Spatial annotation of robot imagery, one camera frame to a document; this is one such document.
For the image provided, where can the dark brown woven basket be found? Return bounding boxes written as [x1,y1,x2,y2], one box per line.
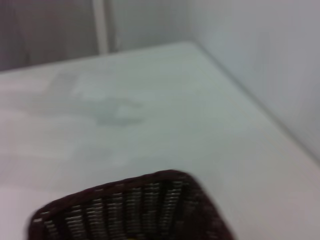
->
[26,169,239,240]

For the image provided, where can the white vertical post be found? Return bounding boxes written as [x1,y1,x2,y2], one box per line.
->
[92,0,111,55]

